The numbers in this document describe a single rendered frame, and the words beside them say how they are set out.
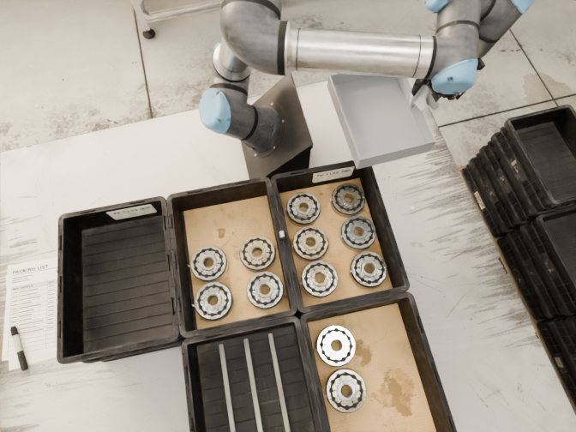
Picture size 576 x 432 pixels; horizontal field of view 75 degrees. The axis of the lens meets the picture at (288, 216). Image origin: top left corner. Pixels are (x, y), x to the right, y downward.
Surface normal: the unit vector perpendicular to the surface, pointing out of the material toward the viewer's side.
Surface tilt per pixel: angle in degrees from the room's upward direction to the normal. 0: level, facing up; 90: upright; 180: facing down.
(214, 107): 47
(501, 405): 0
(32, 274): 0
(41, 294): 0
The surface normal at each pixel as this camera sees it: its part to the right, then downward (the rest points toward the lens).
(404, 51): -0.07, 0.18
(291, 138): -0.66, -0.11
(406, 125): -0.03, -0.34
